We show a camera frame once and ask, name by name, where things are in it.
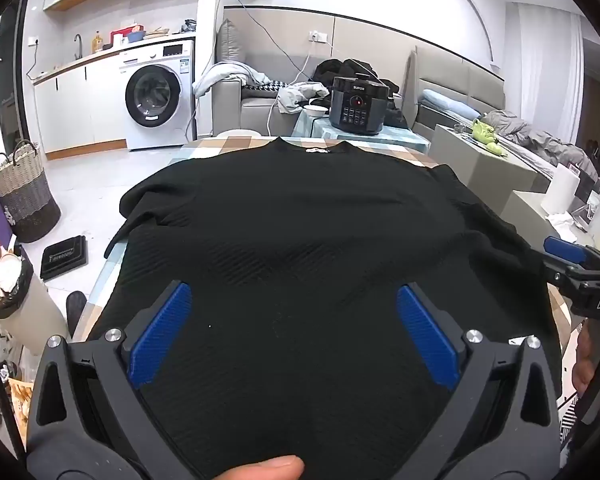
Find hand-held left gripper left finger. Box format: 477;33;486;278
30;280;201;480

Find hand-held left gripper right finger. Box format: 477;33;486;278
390;281;563;480

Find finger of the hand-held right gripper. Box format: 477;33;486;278
540;255;578;292
543;235;600;267

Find black knit sweater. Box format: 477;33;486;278
104;137;563;480

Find person's right hand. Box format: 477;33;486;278
572;325;600;402

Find person's left hand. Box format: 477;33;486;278
215;455;306;480

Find crumpled white tissue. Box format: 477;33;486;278
545;212;577;241

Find low grey box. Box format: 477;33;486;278
500;187;576;241

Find white paper towel roll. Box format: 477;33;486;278
540;162;581;213

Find black slipper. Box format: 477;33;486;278
66;291;88;338

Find large grey box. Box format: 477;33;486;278
427;124;553;193

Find grey duvet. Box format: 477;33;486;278
480;110;598;178

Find black plastic tray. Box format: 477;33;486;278
40;235;88;281

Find beige trash bin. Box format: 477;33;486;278
0;235;71;356

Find black white striped rug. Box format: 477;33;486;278
560;395;581;431

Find green toy figure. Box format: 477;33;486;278
472;117;508;157

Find blue pillow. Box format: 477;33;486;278
422;89;481;120

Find white curtain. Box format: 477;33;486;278
507;2;586;126

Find teal cloth side table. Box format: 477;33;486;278
292;110;428;153

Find woven laundry basket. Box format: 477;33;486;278
0;140;62;243

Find checked tablecloth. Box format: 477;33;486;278
72;132;593;411

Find grey upholstered bed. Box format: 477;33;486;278
412;45;600;181

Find black pressure cooker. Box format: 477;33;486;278
327;76;391;136

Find white washing machine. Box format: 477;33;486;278
117;40;196;151

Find grey sofa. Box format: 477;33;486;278
211;19;341;140

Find white lower kitchen cabinet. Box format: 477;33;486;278
32;50;131;161

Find light grey blanket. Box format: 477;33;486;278
192;60;273;97

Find houndstooth pillow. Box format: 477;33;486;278
242;80;293;94

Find light grey jacket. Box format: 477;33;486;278
276;81;331;116

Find black jacket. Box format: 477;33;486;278
312;58;411;128

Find red box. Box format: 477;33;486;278
111;25;141;45

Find black cable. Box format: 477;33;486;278
0;330;26;453

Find white power cable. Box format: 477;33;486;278
267;42;315;136

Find thin blue cable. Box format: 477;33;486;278
215;0;331;81

